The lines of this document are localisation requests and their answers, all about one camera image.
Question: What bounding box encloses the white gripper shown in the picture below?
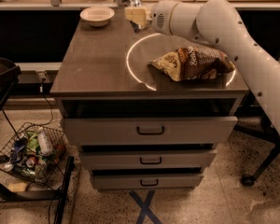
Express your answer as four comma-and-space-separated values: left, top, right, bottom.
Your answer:
124, 0, 178, 35

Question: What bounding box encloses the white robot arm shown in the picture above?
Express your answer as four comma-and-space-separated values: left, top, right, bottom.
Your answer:
125, 0, 280, 135

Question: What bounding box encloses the red soda can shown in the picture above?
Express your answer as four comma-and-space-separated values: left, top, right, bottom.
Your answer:
25, 156, 38, 168

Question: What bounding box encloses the white ceramic bowl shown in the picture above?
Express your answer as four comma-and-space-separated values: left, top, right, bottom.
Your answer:
80, 7, 115, 27

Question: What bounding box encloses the brown chips bag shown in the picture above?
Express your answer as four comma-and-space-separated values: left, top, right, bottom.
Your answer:
150, 46, 235, 82

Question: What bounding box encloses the grey drawer cabinet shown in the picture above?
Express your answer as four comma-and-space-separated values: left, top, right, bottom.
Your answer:
50, 8, 248, 177

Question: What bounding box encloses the clear plastic bottle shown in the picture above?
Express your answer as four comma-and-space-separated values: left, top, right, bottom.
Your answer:
37, 127, 53, 157

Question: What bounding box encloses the green snack packet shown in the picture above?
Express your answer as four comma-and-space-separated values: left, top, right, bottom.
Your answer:
26, 131, 40, 155

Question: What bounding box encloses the black office chair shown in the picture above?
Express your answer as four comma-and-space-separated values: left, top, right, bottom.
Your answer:
233, 35, 280, 187

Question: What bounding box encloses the blue snack packet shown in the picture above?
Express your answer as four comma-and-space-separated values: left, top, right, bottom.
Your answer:
10, 137, 27, 164

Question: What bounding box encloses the black power cable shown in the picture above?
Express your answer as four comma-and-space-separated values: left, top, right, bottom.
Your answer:
27, 77, 55, 129

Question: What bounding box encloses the black cart frame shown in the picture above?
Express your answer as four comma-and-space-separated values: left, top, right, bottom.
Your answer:
0, 58, 75, 224

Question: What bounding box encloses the wire basket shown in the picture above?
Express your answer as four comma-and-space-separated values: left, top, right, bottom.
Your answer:
0, 122, 66, 183

